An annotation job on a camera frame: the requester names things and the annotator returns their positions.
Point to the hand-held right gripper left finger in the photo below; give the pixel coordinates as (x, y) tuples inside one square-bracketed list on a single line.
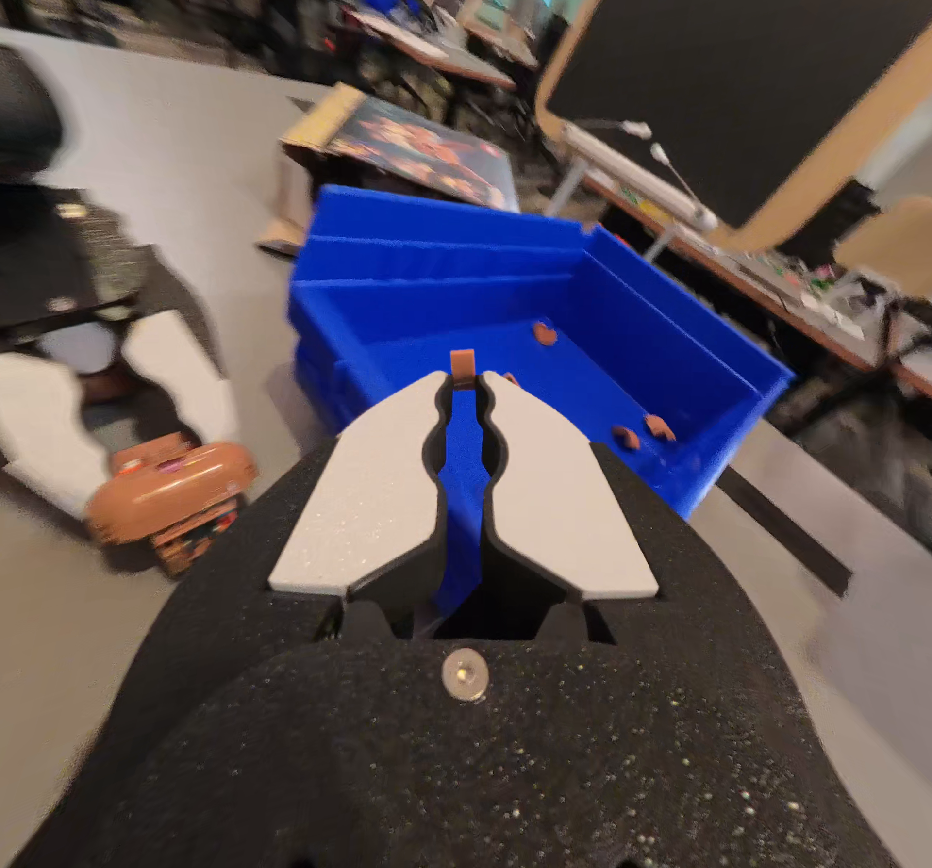
[(357, 511)]

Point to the black board with plywood rim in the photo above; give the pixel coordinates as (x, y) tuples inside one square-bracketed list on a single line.
[(728, 45)]

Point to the blue plastic bin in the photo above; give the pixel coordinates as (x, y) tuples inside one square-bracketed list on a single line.
[(619, 300)]

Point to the colourful toy brick model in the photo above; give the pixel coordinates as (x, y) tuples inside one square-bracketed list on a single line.
[(167, 489)]

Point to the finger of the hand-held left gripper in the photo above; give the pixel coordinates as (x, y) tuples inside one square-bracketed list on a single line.
[(44, 431), (182, 373)]

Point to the small brown toy brick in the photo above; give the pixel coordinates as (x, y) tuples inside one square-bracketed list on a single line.
[(462, 366)]

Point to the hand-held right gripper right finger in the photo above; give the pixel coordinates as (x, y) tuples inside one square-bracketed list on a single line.
[(568, 511)]

